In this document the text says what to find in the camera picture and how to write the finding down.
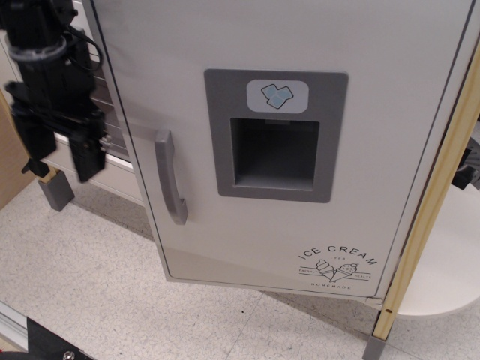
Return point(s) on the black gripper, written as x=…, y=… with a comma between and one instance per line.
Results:
x=54, y=97

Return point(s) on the grey fridge door handle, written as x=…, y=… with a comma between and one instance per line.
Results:
x=164, y=150

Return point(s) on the white toy fridge door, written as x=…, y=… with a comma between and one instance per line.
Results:
x=406, y=62

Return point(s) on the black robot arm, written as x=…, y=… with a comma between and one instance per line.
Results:
x=40, y=24

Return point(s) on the black clamp knob left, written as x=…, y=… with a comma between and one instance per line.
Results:
x=36, y=167

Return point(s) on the grey left foot cap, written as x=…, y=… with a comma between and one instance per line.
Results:
x=57, y=191

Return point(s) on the grey foot cap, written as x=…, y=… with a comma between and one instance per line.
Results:
x=374, y=348
x=57, y=191

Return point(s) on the white toy oven door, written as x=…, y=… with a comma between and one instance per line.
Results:
x=118, y=176

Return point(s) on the left wooden side panel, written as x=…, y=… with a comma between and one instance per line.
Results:
x=13, y=158

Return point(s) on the grey ice dispenser panel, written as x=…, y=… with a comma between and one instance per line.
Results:
x=275, y=134

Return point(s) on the grey right foot cap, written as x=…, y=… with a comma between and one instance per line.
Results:
x=374, y=348

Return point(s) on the black clamp right edge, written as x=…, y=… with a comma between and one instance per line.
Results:
x=468, y=169

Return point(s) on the white round table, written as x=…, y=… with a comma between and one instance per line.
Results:
x=446, y=278

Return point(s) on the aluminium rail bottom left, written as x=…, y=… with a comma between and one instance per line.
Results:
x=14, y=332

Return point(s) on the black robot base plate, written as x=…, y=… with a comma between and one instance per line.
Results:
x=44, y=344

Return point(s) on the right wooden cabinet post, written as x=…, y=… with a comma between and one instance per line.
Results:
x=456, y=136

